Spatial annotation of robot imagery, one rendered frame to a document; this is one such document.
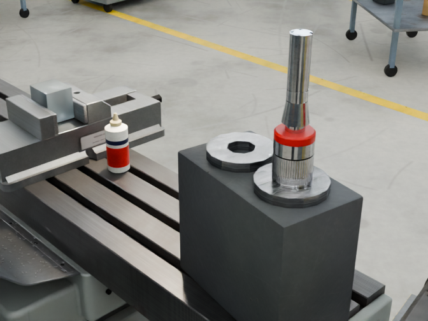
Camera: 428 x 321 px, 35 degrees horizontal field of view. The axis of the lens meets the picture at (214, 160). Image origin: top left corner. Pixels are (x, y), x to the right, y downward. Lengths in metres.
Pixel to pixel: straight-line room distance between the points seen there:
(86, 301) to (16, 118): 0.36
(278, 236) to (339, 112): 3.10
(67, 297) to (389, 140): 2.61
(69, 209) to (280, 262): 0.48
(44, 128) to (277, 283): 0.58
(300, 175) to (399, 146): 2.75
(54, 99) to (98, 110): 0.08
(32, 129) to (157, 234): 0.32
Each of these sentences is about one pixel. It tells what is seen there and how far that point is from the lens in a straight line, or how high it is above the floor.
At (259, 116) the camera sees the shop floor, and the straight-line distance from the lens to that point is 3.71.
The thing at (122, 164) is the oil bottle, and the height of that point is 0.93.
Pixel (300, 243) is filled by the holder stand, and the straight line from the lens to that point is 0.76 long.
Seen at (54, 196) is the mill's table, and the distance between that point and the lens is 1.18.
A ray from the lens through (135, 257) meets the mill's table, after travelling 1.01.
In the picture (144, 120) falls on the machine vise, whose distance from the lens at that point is 1.33.
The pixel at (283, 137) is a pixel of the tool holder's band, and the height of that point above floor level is 1.17.
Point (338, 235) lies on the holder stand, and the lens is 0.80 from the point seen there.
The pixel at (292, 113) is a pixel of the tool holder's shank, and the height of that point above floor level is 1.20.
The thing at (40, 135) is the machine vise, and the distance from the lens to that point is 1.21.
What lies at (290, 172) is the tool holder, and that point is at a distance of 0.76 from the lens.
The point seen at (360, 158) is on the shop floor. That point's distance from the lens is 3.33.
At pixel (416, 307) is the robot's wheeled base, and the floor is 0.59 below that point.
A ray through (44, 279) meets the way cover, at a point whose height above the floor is 0.85.
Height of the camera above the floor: 1.49
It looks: 27 degrees down
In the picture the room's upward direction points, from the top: straight up
